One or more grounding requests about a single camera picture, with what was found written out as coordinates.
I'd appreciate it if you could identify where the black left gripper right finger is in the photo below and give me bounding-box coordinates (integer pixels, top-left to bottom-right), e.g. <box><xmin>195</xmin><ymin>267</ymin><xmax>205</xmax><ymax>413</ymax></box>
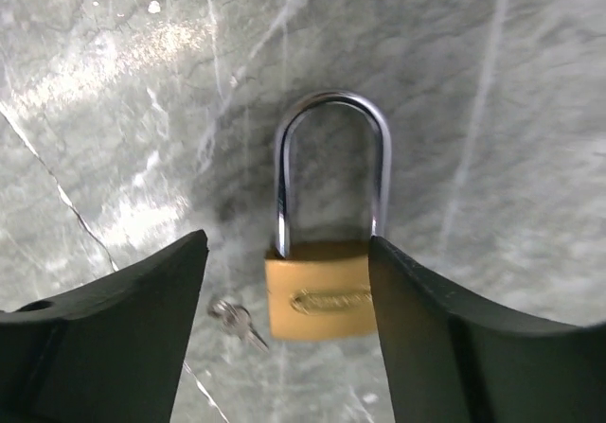
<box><xmin>369</xmin><ymin>237</ymin><xmax>605</xmax><ymax>422</ymax></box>

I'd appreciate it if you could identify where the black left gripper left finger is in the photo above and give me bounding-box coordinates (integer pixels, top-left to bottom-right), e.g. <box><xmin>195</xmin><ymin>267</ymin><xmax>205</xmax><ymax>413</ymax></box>
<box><xmin>1</xmin><ymin>230</ymin><xmax>208</xmax><ymax>423</ymax></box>

